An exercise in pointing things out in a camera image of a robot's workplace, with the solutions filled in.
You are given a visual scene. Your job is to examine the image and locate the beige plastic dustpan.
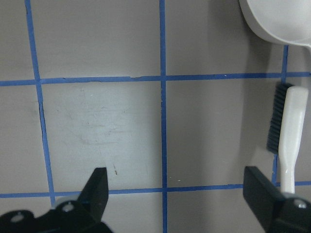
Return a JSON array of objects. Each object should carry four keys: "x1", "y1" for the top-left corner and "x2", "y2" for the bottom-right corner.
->
[{"x1": 239, "y1": 0, "x2": 311, "y2": 50}]

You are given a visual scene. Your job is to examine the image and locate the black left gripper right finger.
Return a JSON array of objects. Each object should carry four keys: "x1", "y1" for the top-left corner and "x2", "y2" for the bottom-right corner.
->
[{"x1": 243, "y1": 166, "x2": 311, "y2": 233}]

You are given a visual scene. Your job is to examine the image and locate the white hand brush black bristles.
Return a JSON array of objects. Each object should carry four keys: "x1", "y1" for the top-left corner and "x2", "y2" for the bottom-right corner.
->
[{"x1": 266, "y1": 83, "x2": 309, "y2": 194}]

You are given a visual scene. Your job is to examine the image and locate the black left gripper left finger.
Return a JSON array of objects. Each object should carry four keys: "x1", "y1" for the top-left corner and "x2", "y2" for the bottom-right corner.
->
[{"x1": 0, "y1": 167, "x2": 112, "y2": 233}]

